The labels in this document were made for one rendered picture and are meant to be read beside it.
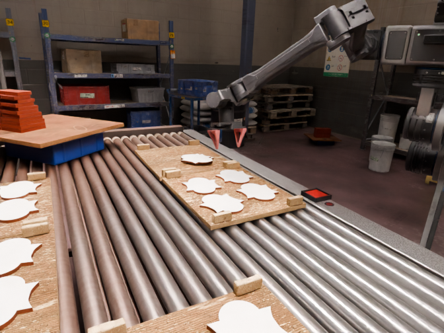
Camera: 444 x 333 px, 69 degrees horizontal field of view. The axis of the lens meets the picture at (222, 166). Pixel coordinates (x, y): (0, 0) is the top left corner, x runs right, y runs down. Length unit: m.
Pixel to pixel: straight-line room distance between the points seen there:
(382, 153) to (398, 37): 3.26
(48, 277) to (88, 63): 4.74
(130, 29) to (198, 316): 5.06
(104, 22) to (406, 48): 5.08
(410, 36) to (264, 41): 6.01
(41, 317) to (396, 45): 1.50
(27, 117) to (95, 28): 4.45
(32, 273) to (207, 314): 0.38
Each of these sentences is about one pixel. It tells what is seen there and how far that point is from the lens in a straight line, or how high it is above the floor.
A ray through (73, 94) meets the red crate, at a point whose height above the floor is 0.81.
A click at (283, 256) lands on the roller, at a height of 0.92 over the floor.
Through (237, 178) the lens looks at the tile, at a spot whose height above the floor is 0.94.
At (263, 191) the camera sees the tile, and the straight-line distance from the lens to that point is 1.13.
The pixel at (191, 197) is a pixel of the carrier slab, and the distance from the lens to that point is 1.08.
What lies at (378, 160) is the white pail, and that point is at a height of 0.15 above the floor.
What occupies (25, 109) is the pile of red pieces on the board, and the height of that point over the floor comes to 1.14.
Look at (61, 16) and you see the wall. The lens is 5.94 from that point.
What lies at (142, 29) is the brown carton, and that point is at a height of 1.75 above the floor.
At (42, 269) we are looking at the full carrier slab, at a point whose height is 0.94.
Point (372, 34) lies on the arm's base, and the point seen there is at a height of 1.49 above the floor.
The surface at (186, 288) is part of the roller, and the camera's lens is 0.74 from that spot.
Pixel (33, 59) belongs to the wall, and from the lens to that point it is 5.88.
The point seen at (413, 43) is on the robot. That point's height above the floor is 1.46.
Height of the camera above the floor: 1.38
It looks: 18 degrees down
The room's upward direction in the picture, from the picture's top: 2 degrees clockwise
